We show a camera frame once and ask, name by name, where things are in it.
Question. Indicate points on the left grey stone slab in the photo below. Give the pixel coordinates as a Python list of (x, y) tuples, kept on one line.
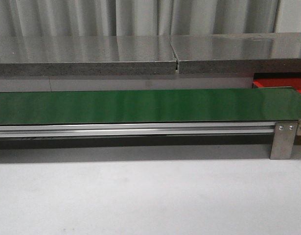
[(86, 55)]

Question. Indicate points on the aluminium conveyor side rail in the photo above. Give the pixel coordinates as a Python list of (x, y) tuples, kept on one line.
[(135, 129)]

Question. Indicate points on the grey pleated curtain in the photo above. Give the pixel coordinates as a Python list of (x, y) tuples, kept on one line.
[(135, 17)]

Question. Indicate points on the red plastic tray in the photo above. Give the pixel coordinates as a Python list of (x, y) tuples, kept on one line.
[(278, 82)]

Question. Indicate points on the right grey stone slab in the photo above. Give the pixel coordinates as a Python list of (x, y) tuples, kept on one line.
[(238, 53)]

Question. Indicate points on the grey stone slab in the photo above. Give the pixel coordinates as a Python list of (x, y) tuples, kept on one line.
[(238, 53), (86, 55)]

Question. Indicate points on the steel conveyor support bracket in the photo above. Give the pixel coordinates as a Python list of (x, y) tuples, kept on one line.
[(283, 141)]

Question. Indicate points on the green conveyor belt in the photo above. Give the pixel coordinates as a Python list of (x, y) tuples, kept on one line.
[(133, 106)]

